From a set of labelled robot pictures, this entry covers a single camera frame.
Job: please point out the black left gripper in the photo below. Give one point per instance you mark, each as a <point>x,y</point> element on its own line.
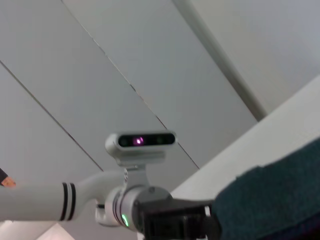
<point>170,217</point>

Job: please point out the dark teal insulated lunch bag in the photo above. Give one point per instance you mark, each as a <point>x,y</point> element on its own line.
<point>270,200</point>

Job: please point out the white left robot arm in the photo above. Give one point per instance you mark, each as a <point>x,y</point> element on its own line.
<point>50,200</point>

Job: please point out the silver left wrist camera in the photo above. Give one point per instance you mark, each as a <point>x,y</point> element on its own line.
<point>142,142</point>

